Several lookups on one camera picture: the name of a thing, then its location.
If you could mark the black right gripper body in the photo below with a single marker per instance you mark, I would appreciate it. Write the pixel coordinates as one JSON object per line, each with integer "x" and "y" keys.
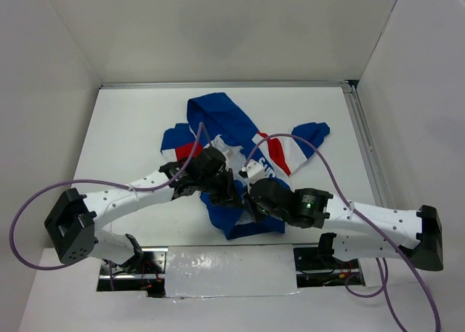
{"x": 259, "y": 212}

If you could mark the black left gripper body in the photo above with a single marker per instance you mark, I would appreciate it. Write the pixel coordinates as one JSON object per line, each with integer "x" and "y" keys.
{"x": 218, "y": 186}

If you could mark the blue white red jacket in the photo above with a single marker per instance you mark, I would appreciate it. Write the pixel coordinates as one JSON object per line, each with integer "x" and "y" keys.
{"x": 216, "y": 118}

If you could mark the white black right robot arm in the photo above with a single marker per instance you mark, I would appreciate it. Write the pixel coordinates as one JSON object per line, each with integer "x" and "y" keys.
{"x": 352, "y": 230}

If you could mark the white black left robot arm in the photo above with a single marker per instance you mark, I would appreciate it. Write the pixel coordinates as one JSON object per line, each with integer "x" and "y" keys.
{"x": 76, "y": 223}

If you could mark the white taped cover panel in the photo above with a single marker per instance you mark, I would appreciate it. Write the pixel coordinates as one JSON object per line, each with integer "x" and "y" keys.
{"x": 230, "y": 271}

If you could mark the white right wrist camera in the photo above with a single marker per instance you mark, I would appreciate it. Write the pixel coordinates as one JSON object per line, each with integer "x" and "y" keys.
{"x": 252, "y": 172}

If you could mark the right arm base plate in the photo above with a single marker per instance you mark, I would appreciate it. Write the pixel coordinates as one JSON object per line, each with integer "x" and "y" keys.
{"x": 314, "y": 272}

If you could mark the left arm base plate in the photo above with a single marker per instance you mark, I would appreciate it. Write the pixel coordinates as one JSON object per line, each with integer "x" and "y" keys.
{"x": 148, "y": 277}

